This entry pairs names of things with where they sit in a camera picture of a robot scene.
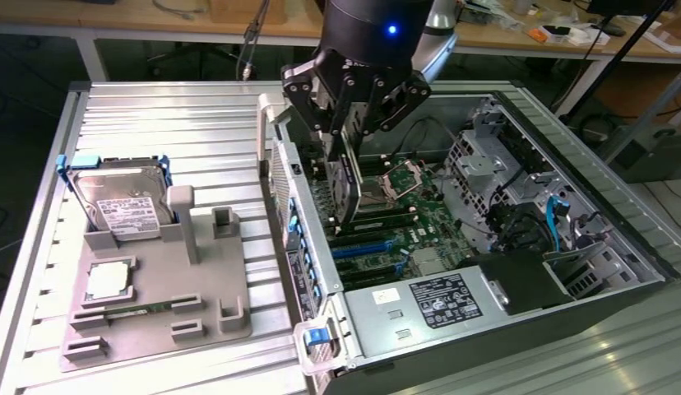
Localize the grey power supply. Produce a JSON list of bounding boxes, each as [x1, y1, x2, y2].
[[342, 265, 511, 360]]

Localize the metal socket cover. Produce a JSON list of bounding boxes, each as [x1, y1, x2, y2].
[[377, 158, 430, 202]]

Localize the hard disk blue caddy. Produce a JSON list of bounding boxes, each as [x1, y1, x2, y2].
[[52, 154, 175, 244]]

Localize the grey parts rack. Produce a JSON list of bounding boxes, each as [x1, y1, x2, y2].
[[58, 184, 255, 374]]

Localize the silver chipset heatsink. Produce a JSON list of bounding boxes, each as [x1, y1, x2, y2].
[[411, 248, 449, 276]]

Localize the grey braided cable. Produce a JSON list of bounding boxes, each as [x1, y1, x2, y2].
[[235, 0, 271, 81]]

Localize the silver CPU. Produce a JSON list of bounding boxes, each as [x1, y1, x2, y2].
[[84, 263, 134, 301]]

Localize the black stand pole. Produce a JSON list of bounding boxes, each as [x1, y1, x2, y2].
[[590, 0, 670, 91]]

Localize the dark grey cabinet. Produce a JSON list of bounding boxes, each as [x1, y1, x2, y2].
[[614, 129, 681, 184]]

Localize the dark RAM stick white label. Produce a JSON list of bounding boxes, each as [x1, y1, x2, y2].
[[350, 207, 419, 236]]

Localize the black expansion slot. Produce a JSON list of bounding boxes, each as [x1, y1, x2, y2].
[[339, 266, 401, 290]]

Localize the CPU socket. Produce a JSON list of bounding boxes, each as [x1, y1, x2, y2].
[[362, 179, 395, 211]]

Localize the black open PC case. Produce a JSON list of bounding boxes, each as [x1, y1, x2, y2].
[[257, 80, 681, 395]]

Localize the silver slotted disk bay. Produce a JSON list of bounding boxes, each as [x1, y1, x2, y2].
[[542, 242, 643, 300]]

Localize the aluminium profile frame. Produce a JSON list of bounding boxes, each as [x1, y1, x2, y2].
[[603, 72, 681, 165]]

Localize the blue wire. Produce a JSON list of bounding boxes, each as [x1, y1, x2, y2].
[[542, 195, 567, 253]]

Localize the blue expansion slot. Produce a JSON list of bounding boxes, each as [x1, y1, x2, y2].
[[329, 241, 393, 259]]

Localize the silver perforated disk bay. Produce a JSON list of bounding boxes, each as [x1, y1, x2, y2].
[[442, 131, 517, 207]]

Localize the white plastic part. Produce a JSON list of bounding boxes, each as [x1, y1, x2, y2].
[[541, 23, 610, 46]]

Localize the bundled black wires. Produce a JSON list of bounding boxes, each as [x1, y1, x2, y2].
[[486, 203, 554, 254]]

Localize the black graphics card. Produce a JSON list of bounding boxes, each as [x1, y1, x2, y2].
[[321, 102, 370, 239]]

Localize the green RAM stick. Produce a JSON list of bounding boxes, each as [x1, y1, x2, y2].
[[76, 300, 180, 322]]

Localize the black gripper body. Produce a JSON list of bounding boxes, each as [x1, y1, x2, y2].
[[313, 0, 435, 105]]

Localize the black chair base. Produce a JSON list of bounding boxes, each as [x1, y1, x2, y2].
[[146, 39, 257, 80]]

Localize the curved black wire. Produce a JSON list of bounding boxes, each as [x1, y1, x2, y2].
[[393, 118, 461, 161]]

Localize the black air shroud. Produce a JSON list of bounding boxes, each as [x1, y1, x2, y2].
[[461, 250, 578, 317]]

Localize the wooden desk white frame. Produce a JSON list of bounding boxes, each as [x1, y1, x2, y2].
[[0, 0, 326, 82], [453, 0, 681, 119]]

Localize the black monitor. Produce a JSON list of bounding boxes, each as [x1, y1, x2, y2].
[[585, 0, 679, 37]]

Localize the green motherboard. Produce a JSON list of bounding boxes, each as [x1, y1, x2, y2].
[[305, 154, 467, 290]]

